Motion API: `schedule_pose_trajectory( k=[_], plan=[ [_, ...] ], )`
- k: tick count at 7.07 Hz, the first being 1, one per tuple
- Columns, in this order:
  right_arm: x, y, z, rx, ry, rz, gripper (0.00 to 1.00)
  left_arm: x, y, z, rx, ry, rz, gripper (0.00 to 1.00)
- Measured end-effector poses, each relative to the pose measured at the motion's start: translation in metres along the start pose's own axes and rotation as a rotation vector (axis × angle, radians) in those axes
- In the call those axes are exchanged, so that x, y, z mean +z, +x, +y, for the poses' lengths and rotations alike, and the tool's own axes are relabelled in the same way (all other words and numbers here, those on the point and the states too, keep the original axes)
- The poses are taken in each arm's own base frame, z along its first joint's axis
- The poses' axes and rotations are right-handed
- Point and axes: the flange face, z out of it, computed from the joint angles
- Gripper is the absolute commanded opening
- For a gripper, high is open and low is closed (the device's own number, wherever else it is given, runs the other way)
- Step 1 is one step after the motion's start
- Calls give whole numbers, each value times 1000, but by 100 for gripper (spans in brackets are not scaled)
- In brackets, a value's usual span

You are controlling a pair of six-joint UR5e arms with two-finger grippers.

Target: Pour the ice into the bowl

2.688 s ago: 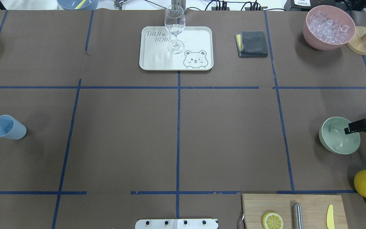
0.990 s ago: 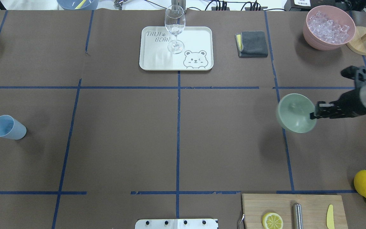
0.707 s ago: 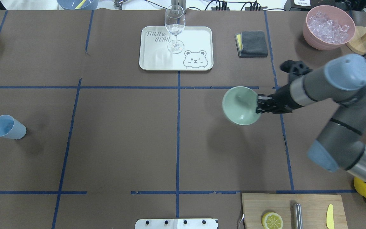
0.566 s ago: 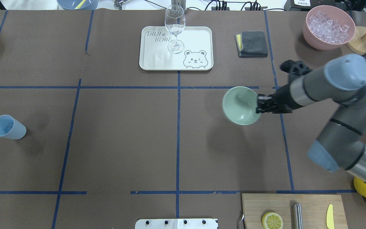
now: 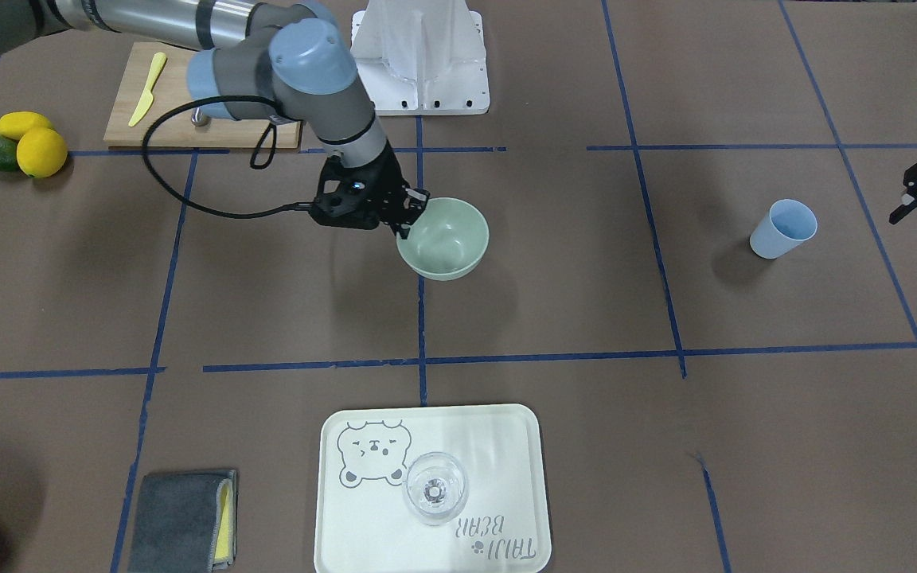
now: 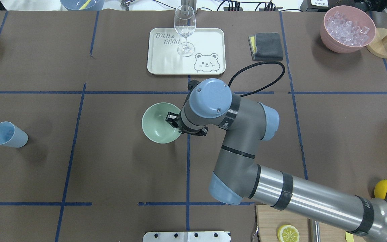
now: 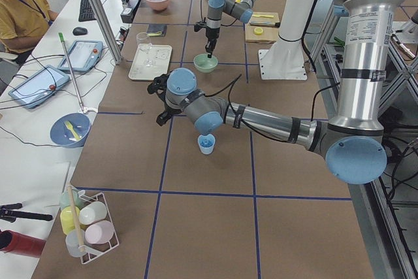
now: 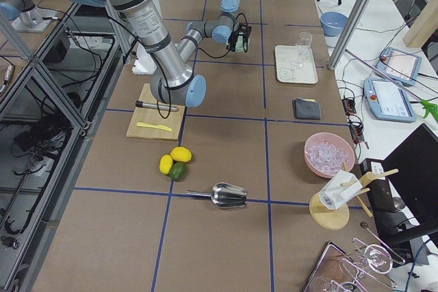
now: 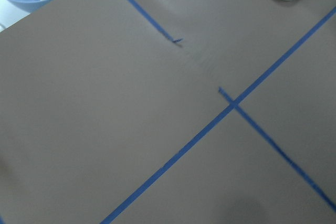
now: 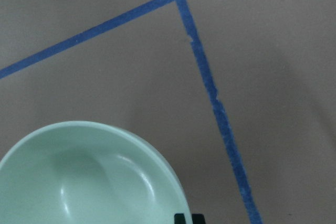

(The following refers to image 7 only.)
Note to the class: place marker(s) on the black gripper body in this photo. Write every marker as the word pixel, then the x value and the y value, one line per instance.
pixel 168 109
pixel 211 34

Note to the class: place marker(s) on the green ceramic bowl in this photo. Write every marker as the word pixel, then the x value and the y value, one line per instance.
pixel 205 63

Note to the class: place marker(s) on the light blue plastic cup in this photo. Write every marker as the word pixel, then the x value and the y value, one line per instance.
pixel 206 143

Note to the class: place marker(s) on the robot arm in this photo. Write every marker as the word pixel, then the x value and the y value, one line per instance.
pixel 350 141
pixel 241 11

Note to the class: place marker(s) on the blue bowl with fork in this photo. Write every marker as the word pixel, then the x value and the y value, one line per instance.
pixel 71 131

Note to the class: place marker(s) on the white bear serving tray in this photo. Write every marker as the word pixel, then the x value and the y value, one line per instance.
pixel 160 54

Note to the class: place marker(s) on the half lemon slice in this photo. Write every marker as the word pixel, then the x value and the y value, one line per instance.
pixel 258 31

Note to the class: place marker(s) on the clear wine glass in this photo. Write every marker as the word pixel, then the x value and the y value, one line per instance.
pixel 145 45

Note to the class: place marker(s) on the wooden cutting board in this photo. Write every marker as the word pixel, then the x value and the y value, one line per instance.
pixel 263 27

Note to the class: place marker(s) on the grey folded cloth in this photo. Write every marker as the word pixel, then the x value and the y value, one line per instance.
pixel 157 30

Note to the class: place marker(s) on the yellow plastic knife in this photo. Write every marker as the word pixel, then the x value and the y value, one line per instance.
pixel 263 16

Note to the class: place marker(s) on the steel muddler rod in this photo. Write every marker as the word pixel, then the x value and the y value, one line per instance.
pixel 265 24

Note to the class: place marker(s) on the black computer mouse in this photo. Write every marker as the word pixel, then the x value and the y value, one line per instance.
pixel 79 31

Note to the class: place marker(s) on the black keyboard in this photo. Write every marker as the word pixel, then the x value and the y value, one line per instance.
pixel 86 12

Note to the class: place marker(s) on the white cup in rack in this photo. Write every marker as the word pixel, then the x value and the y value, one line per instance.
pixel 94 212

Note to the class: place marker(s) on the green cup in rack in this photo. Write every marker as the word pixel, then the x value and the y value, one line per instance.
pixel 65 199

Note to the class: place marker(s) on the blue teach pendant tablet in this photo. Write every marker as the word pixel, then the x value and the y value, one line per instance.
pixel 39 87

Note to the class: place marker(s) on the pink cup in rack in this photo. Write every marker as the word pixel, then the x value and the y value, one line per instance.
pixel 100 232

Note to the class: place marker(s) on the yellow cup in rack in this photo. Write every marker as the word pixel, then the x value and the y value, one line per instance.
pixel 67 220

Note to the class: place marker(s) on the clear cup in rack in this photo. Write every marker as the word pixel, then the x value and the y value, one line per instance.
pixel 72 244

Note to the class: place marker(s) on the person in yellow shirt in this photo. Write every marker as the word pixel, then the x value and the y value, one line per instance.
pixel 23 25

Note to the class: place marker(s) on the red cylinder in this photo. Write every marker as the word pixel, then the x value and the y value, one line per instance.
pixel 20 244

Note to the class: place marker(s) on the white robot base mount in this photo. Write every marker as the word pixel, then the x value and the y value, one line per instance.
pixel 284 60

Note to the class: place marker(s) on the metal rod green handle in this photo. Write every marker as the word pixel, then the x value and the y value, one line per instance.
pixel 83 109

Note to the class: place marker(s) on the white wire cup rack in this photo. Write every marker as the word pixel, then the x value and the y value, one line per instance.
pixel 93 251

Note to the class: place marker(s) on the aluminium frame post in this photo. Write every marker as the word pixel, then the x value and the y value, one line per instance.
pixel 106 30

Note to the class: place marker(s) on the black tripod handle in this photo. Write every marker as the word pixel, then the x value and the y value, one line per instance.
pixel 11 212

